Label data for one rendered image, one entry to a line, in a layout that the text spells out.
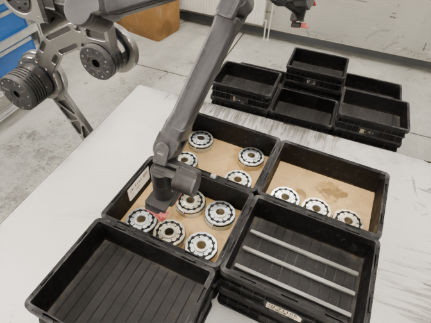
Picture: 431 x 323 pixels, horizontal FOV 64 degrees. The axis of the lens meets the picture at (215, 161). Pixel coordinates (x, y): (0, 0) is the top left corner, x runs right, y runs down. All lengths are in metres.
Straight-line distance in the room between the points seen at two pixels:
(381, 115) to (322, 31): 1.87
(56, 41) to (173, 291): 1.11
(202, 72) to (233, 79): 1.66
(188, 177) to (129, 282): 0.40
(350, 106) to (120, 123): 1.46
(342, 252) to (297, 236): 0.15
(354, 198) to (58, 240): 1.09
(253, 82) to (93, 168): 1.33
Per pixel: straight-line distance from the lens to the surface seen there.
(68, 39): 1.59
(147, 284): 1.09
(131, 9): 0.92
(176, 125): 0.83
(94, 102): 3.18
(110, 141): 1.68
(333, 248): 1.21
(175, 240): 1.11
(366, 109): 2.45
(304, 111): 2.46
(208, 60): 0.82
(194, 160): 1.32
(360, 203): 1.36
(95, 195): 1.47
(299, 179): 1.36
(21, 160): 2.82
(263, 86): 2.43
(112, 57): 1.36
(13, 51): 3.05
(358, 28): 4.07
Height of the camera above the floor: 1.81
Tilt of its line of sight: 46 degrees down
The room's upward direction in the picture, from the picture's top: 3 degrees clockwise
